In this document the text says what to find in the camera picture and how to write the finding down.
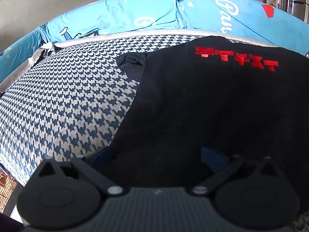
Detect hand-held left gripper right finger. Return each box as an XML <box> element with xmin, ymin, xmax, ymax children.
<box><xmin>191</xmin><ymin>147</ymin><xmax>283</xmax><ymax>197</ymax></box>

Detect blue printed sofa cover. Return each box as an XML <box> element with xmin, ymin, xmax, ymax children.
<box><xmin>0</xmin><ymin>0</ymin><xmax>309</xmax><ymax>83</ymax></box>

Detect black T-shirt red print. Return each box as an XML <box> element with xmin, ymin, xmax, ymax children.
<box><xmin>116</xmin><ymin>36</ymin><xmax>309</xmax><ymax>223</ymax></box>

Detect houndstooth sofa cushion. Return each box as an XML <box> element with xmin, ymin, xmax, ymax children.
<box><xmin>0</xmin><ymin>29</ymin><xmax>309</xmax><ymax>232</ymax></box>

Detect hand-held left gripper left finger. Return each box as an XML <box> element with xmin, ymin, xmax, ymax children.
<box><xmin>31</xmin><ymin>148</ymin><xmax>125</xmax><ymax>197</ymax></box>

